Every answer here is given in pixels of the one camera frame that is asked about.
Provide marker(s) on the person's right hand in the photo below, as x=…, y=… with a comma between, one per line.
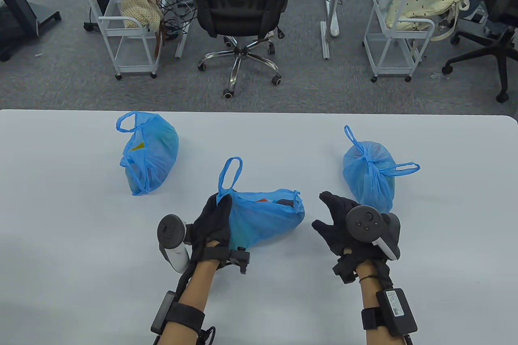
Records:
x=338, y=231

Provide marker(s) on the person's left hand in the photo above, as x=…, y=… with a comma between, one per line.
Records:
x=210, y=225

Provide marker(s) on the blue plastic bag yellow contents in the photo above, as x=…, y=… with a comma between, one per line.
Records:
x=156, y=147

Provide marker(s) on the person's right forearm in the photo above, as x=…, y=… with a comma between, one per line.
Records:
x=370, y=300

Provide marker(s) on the person's left forearm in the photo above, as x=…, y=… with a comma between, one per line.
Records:
x=194, y=292

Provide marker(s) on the beige knit bag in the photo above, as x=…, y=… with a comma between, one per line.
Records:
x=139, y=9

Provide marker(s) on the cream patterned bag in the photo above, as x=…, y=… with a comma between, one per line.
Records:
x=425, y=5

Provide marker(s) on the grey right hand controller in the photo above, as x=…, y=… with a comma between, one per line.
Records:
x=366, y=221

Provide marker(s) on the grey hand controller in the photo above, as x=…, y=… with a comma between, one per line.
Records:
x=366, y=221
x=172, y=231

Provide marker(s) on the grey left hand controller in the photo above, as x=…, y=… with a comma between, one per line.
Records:
x=172, y=231

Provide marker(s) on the thin black wrist band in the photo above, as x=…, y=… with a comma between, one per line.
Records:
x=368, y=278

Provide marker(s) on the white rolling cart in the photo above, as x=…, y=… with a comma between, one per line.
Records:
x=390, y=69
x=135, y=66

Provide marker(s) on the black mesh office chair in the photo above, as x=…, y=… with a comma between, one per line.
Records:
x=238, y=9

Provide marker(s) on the black rolling stand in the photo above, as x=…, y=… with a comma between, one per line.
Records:
x=44, y=15

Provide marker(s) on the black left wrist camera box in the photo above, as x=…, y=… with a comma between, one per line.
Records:
x=164, y=312

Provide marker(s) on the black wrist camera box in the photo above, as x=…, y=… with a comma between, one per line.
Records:
x=164, y=312
x=396, y=312

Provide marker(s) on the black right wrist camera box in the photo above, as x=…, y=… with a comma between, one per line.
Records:
x=396, y=312

